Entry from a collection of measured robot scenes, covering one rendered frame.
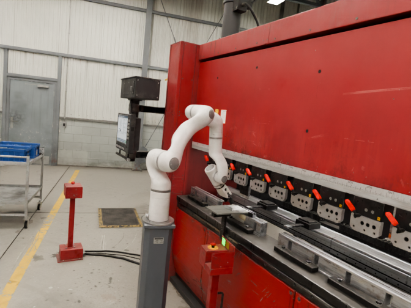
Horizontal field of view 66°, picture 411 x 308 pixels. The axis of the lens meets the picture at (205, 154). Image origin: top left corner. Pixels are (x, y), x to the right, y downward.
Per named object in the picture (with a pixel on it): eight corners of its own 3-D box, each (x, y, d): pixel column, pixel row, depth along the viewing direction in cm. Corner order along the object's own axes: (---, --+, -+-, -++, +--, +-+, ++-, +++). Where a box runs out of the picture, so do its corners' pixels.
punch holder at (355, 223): (348, 228, 154) (353, 195, 152) (359, 226, 158) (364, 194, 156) (378, 239, 141) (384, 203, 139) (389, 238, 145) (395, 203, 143)
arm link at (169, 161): (158, 173, 189) (174, 178, 178) (146, 160, 182) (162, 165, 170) (203, 113, 207) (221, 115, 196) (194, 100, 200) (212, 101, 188)
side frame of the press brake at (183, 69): (150, 271, 329) (170, 44, 303) (219, 260, 371) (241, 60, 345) (159, 282, 307) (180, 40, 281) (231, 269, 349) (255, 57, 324)
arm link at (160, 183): (158, 193, 178) (161, 151, 175) (140, 186, 191) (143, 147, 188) (175, 191, 186) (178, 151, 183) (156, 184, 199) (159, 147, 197)
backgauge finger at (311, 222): (278, 225, 207) (279, 218, 206) (306, 222, 220) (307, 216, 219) (291, 232, 196) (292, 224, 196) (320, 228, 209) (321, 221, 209)
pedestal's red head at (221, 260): (198, 261, 215) (201, 236, 213) (219, 260, 221) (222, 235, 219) (209, 276, 197) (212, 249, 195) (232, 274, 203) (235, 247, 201)
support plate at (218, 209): (204, 207, 229) (204, 206, 229) (234, 205, 242) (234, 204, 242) (217, 215, 214) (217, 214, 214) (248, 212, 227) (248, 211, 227)
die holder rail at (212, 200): (190, 195, 304) (191, 186, 303) (196, 195, 307) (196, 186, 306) (217, 211, 261) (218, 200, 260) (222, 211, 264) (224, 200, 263)
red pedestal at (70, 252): (55, 254, 343) (59, 179, 333) (80, 252, 355) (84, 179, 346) (57, 263, 325) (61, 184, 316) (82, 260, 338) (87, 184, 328)
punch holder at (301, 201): (289, 204, 188) (293, 177, 186) (299, 203, 192) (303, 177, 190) (309, 212, 175) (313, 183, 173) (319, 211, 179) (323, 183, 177)
